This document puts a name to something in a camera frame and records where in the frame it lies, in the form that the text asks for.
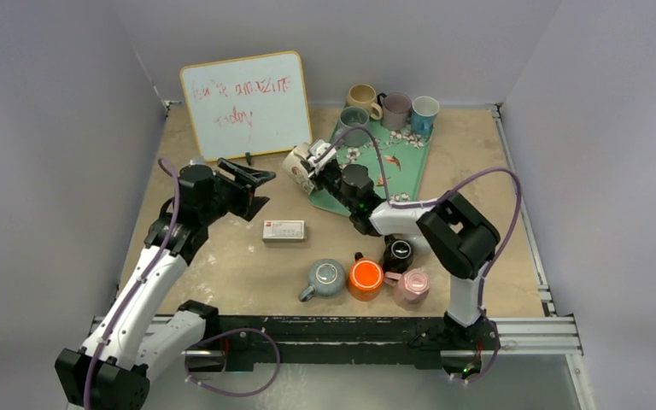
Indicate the mauve purple mug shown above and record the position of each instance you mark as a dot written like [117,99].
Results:
[396,110]

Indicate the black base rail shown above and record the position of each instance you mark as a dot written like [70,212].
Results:
[243,341]

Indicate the small white card box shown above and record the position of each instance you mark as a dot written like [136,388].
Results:
[284,231]

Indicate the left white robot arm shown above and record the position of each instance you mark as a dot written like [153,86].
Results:
[141,311]

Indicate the blue teal mug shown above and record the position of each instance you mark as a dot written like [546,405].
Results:
[425,110]

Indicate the green floral tray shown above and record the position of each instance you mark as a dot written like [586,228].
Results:
[404,156]

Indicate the cream white mug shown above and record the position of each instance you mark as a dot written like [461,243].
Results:
[298,168]

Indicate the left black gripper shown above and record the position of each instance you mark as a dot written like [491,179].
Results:
[247,202]

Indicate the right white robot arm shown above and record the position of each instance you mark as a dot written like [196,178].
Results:
[461,238]

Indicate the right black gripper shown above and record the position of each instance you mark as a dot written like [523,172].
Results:
[325,174]

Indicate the grey mug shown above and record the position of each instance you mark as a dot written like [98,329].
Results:
[350,123]

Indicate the pink faceted mug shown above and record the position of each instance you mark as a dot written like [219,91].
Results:
[409,289]

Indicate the white whiteboard yellow frame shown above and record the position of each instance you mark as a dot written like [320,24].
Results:
[254,105]

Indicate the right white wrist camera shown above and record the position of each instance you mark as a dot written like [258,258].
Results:
[320,153]

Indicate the orange mug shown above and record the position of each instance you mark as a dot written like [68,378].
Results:
[365,278]

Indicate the beige brown mug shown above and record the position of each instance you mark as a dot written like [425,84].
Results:
[365,96]

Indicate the grey-blue upside-down mug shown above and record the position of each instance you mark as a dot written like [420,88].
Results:
[326,278]

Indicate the black mug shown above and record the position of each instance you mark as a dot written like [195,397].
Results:
[397,256]

